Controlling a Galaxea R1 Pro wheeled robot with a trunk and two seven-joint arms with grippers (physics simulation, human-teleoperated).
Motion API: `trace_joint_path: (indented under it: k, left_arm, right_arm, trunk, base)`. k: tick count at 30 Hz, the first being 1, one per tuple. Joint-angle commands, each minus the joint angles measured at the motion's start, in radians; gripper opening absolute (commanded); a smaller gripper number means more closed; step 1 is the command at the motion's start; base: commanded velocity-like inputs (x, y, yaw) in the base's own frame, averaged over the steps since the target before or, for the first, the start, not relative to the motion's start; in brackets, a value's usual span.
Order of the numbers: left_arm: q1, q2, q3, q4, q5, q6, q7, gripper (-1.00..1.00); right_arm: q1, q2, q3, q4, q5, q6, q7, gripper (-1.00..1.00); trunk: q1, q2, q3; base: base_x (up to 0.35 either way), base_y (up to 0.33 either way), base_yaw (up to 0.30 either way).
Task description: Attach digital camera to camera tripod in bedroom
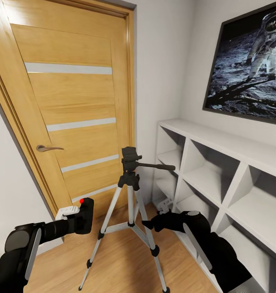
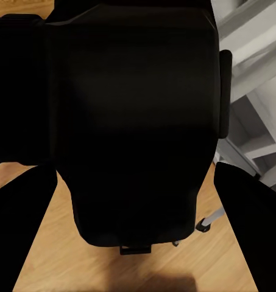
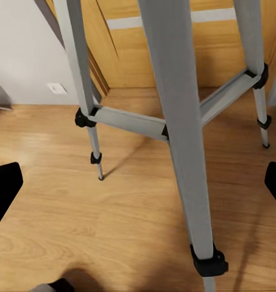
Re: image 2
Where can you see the camera tripod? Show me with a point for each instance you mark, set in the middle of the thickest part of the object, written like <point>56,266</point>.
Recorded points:
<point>249,28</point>

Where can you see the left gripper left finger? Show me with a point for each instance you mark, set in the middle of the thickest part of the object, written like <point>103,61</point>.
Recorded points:
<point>23,204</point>

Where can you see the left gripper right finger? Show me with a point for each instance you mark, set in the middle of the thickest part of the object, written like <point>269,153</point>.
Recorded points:
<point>251,209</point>

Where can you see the bookcase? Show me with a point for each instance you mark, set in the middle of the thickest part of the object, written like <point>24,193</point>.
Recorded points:
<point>263,99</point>

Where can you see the digital camera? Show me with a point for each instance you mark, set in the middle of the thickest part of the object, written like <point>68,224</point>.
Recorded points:
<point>127,99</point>

